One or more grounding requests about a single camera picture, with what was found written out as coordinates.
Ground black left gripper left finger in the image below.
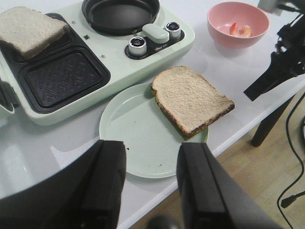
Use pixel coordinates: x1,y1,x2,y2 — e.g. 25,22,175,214
0,140,126,229

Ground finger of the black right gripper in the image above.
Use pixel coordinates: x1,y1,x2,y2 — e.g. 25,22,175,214
244,53,298,101

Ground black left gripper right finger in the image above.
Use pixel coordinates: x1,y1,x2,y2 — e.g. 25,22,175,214
176,143,281,229

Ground shrimp with red tail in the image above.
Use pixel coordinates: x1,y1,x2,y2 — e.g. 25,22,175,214
229,22,244,37

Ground pink plastic bowl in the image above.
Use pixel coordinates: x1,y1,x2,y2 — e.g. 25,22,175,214
207,1,270,49

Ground bread slice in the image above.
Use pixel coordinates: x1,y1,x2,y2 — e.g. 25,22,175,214
151,66,235,139
0,6,69,60

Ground mint green breakfast maker base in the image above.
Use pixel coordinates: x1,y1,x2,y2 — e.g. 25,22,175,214
0,2,195,125

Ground black table leg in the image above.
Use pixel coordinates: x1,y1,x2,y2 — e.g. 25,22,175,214
251,95,294,147

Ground mint green round plate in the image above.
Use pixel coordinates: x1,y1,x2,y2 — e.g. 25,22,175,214
99,83,209,179

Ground right silver control knob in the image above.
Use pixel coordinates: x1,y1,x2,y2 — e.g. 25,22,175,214
164,22,181,39

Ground silver control knob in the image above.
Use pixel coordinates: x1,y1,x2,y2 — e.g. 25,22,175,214
164,22,181,39
128,36,147,56

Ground left silver control knob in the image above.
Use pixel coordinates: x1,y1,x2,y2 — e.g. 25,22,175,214
128,36,147,56

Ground black round frying pan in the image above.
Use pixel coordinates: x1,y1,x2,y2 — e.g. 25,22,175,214
81,0,160,36

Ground black cable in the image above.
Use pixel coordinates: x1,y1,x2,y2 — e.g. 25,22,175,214
277,0,305,208

